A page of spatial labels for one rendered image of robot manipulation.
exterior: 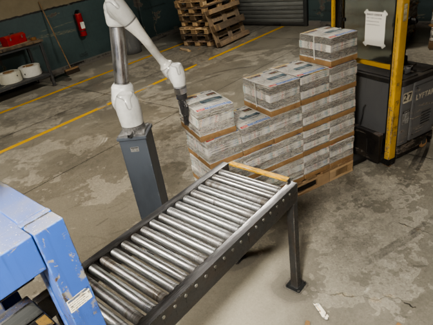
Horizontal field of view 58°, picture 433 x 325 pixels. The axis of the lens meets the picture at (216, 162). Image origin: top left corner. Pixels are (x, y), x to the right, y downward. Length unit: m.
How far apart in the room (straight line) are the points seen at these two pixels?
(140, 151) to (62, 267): 1.78
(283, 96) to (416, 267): 1.49
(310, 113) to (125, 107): 1.50
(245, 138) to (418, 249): 1.44
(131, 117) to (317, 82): 1.49
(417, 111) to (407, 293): 1.85
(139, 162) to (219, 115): 0.64
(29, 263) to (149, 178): 1.91
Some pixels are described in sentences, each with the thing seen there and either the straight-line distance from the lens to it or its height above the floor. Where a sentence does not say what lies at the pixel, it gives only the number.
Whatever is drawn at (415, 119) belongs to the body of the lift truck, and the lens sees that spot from 4.10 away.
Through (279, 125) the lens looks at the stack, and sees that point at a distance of 3.11.
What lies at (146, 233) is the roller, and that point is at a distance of 2.09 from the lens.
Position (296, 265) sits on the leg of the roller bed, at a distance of 2.61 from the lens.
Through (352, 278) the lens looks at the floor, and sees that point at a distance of 2.85.
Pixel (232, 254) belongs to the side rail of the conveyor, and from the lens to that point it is 1.91.
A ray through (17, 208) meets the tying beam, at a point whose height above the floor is 1.55.
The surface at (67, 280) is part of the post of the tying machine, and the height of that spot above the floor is 1.39.
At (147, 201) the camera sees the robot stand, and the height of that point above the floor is 0.47.
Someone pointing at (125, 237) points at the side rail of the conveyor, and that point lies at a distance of 2.09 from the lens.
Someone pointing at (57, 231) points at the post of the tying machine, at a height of 1.52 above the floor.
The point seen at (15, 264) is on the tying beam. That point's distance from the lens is 0.96.
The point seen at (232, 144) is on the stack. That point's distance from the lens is 2.89.
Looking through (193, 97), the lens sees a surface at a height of 1.06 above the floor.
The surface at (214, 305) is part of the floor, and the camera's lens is 2.72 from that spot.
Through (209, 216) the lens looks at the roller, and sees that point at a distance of 2.09.
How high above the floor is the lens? 2.04
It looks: 29 degrees down
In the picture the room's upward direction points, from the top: 9 degrees counter-clockwise
